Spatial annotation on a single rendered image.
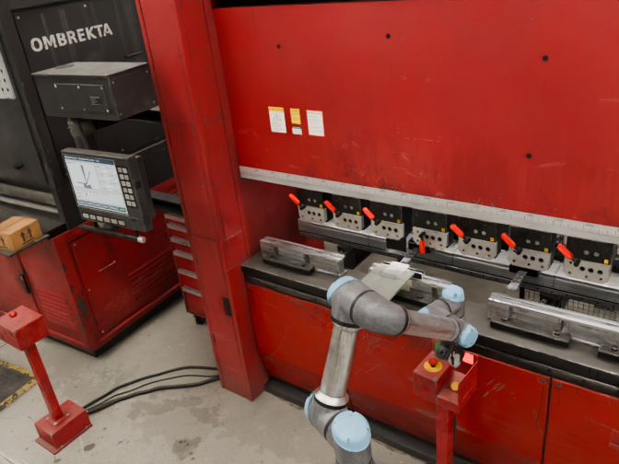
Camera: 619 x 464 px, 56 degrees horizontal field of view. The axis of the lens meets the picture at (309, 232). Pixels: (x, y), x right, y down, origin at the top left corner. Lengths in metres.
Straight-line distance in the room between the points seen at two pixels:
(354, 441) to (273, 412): 1.60
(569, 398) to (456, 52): 1.35
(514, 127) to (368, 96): 0.58
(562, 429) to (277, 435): 1.47
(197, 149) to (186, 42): 0.48
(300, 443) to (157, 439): 0.80
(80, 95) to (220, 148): 0.65
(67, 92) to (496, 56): 1.77
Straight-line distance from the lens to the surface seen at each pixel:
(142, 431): 3.54
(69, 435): 3.65
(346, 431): 1.87
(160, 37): 2.72
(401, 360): 2.73
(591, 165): 2.11
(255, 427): 3.36
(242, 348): 3.26
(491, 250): 2.34
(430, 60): 2.19
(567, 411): 2.53
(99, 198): 2.87
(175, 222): 3.77
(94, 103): 2.67
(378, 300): 1.71
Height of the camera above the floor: 2.34
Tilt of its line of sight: 27 degrees down
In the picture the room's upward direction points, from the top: 7 degrees counter-clockwise
